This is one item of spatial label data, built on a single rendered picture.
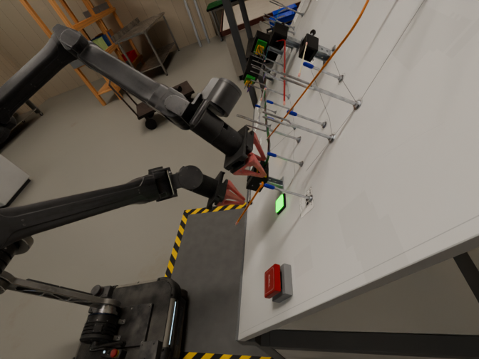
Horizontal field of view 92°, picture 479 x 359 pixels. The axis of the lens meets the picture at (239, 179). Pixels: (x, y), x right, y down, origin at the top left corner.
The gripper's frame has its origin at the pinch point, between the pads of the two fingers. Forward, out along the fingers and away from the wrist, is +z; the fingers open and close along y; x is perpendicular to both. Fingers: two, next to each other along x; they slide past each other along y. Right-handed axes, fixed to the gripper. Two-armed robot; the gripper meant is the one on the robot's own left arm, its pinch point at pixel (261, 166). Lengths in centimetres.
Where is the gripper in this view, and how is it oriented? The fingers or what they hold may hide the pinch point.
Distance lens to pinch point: 57.9
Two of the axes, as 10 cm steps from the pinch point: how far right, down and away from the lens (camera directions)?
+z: 7.3, 4.8, 4.8
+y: 0.8, -7.6, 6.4
